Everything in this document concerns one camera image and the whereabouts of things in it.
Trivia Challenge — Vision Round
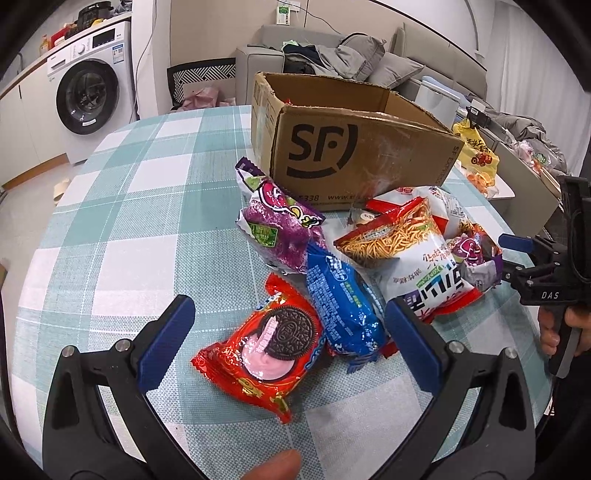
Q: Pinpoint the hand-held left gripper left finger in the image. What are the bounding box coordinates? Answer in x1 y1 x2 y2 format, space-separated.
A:
42 294 206 480

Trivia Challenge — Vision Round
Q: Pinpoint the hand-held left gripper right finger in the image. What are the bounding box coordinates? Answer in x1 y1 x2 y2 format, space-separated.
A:
384 298 539 480

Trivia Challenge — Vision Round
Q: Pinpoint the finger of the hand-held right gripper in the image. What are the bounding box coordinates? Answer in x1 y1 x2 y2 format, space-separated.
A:
498 233 550 257
501 258 539 283

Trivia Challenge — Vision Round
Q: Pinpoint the small purple candy packet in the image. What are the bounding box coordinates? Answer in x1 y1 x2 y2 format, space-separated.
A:
445 222 504 294

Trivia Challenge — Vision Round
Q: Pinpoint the red cookie packet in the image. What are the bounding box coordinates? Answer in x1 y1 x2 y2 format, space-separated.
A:
191 272 331 425

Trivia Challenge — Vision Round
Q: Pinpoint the red white snack packet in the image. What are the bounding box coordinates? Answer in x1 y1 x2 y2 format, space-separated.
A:
365 185 472 232

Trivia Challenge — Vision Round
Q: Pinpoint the blue cookie packet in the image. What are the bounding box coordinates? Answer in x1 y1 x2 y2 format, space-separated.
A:
305 240 398 374

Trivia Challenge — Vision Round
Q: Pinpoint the orange white noodle snack packet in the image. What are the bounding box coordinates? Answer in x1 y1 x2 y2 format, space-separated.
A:
333 196 483 324

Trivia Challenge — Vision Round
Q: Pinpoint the large purple candy packet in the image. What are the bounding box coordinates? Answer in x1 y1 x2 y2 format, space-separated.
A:
235 157 326 273

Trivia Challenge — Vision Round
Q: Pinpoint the brown cardboard box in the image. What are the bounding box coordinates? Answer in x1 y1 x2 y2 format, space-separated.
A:
250 71 465 213

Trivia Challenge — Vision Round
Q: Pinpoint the person's right hand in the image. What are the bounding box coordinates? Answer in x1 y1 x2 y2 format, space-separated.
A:
538 305 591 357

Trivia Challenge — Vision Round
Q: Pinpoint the person's left hand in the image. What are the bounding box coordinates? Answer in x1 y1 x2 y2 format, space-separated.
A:
242 450 303 480

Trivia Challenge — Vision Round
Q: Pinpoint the yellow plastic bag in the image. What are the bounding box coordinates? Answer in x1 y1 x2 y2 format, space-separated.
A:
452 117 502 178

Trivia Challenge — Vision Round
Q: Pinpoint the grey clothes pile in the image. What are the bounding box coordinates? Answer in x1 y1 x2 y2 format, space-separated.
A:
485 111 568 171

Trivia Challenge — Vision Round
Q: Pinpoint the white storage bin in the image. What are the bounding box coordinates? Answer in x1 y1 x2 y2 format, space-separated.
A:
416 78 462 127

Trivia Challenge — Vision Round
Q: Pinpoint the grey cushion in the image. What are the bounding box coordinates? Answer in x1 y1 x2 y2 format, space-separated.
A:
372 52 426 90

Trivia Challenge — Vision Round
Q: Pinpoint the pink cloth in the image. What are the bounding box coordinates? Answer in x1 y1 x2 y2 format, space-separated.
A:
178 87 236 112

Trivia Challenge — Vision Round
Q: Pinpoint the white counter cabinet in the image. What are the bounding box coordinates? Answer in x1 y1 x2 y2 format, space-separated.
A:
0 46 70 190

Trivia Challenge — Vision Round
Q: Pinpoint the white washing machine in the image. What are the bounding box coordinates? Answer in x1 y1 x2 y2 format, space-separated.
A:
46 21 139 166

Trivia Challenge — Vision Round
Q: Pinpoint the black patterned chair back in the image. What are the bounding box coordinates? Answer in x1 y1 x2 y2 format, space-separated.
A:
166 58 237 112

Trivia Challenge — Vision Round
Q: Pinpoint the dark clothes pile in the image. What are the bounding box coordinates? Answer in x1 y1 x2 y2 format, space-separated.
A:
283 44 324 75

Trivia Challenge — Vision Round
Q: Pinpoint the grey sofa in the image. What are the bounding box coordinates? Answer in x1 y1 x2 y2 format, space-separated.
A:
235 22 490 109

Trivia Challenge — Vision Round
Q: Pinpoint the black pressure cooker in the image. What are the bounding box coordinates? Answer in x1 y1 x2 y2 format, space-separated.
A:
76 0 115 26

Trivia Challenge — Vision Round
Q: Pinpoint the green labelled wall socket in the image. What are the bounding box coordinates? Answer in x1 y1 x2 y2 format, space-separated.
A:
274 4 301 26

